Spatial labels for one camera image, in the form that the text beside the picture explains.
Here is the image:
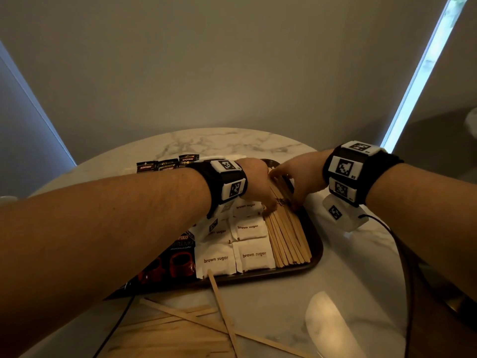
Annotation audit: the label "loose pile of wooden sticks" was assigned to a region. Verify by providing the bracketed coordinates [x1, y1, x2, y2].
[100, 305, 239, 358]

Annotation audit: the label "person's left hand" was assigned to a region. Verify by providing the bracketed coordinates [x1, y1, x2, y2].
[236, 157, 278, 217]

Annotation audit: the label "person's right hand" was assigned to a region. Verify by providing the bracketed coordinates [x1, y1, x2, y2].
[269, 151, 330, 213]

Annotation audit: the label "white sugar packet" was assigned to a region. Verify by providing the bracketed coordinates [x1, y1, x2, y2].
[231, 198, 264, 219]
[188, 218, 235, 246]
[232, 236, 277, 273]
[194, 242, 238, 280]
[228, 216, 270, 241]

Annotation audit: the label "white rounded object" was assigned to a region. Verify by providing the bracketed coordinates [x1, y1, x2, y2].
[465, 107, 477, 139]

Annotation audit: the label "stack of wooden stir sticks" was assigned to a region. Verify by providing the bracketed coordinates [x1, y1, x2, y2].
[263, 166, 313, 269]

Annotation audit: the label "person's right forearm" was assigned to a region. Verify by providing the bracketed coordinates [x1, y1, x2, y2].
[365, 163, 477, 303]

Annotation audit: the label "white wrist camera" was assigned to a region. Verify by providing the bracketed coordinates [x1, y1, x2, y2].
[322, 194, 369, 233]
[207, 199, 237, 235]

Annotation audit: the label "long wooden stir stick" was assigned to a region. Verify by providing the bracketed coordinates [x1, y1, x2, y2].
[139, 298, 314, 358]

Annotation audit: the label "black coffee packet red cups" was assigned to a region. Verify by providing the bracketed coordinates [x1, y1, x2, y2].
[125, 230, 197, 292]

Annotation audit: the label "single wooden stir stick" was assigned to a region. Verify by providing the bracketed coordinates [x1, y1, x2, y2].
[207, 270, 240, 358]

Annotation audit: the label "black wristband with marker tags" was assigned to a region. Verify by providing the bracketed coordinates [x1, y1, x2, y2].
[322, 141, 405, 207]
[186, 159, 248, 219]

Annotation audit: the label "dark brown serving tray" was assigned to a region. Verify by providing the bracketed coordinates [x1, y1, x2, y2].
[106, 158, 324, 300]

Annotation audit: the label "person's left forearm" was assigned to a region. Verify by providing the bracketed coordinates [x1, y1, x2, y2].
[0, 168, 214, 358]

